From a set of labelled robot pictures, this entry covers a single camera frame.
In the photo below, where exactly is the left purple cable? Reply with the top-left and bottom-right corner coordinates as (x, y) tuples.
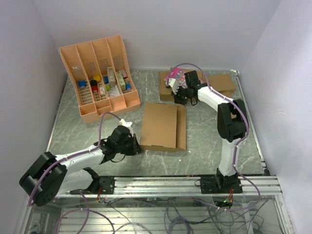
(27, 112), (122, 232)

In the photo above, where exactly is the purple cable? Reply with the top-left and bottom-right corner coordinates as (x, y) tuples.
(167, 63), (261, 213)
(27, 112), (122, 232)

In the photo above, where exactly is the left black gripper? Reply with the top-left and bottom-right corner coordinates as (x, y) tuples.
(116, 133), (143, 155)

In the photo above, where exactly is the large cardboard box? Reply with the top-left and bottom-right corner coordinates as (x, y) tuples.
(140, 102), (186, 152)

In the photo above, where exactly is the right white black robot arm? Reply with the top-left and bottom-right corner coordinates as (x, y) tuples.
(167, 71), (249, 194)

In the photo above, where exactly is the green white small carton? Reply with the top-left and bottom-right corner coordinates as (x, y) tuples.
(116, 72), (126, 91)

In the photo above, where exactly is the small folded cardboard box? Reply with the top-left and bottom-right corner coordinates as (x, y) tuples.
(221, 92), (234, 99)

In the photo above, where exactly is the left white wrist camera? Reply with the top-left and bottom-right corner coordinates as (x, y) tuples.
(119, 118), (134, 135)

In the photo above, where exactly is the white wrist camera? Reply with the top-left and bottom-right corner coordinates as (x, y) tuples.
(166, 78), (179, 95)
(119, 118), (134, 135)

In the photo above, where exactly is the folded cardboard box middle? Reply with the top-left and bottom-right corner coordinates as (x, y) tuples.
(208, 74), (236, 93)

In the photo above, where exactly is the peach plastic file organizer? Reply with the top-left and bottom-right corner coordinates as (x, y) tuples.
(59, 36), (141, 123)

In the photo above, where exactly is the folded cardboard box under book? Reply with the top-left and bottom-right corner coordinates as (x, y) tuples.
(158, 68), (193, 102)

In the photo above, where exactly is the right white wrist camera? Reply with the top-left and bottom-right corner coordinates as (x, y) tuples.
(166, 78), (179, 95)

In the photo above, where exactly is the aluminium mounting rail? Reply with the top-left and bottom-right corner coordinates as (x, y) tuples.
(56, 175), (283, 198)

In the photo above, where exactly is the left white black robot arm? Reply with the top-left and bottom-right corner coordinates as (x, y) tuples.
(19, 125), (142, 206)

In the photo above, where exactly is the pink paperback book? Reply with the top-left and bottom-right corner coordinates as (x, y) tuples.
(164, 68), (193, 88)

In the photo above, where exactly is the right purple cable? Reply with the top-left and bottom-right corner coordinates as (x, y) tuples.
(167, 63), (261, 213)

